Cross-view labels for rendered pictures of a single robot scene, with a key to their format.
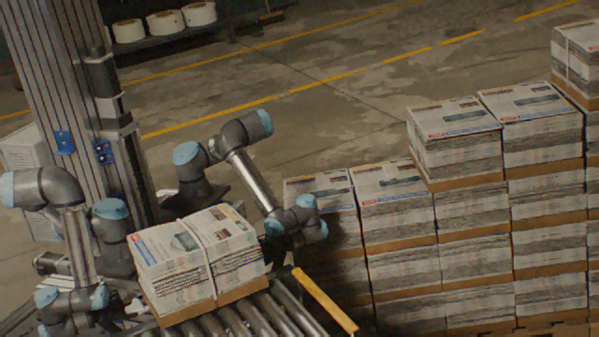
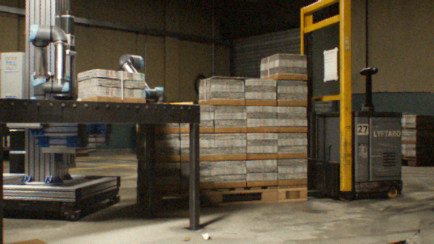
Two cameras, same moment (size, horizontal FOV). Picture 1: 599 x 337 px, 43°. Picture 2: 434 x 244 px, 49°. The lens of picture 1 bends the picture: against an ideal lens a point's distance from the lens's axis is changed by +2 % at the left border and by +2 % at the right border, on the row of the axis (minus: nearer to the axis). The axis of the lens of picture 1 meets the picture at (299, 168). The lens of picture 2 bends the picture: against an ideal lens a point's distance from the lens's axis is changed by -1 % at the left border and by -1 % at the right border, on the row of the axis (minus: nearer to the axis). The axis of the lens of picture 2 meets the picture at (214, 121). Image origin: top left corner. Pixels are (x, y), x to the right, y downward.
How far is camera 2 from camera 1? 2.13 m
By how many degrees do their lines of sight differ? 32
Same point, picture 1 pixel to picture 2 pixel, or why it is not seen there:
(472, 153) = (232, 89)
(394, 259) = not seen: hidden behind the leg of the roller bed
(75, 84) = (55, 23)
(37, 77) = (36, 19)
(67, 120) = not seen: hidden behind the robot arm
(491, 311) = (235, 175)
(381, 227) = not seen: hidden behind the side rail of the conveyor
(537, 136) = (259, 86)
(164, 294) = (101, 85)
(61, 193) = (60, 34)
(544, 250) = (260, 145)
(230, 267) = (131, 87)
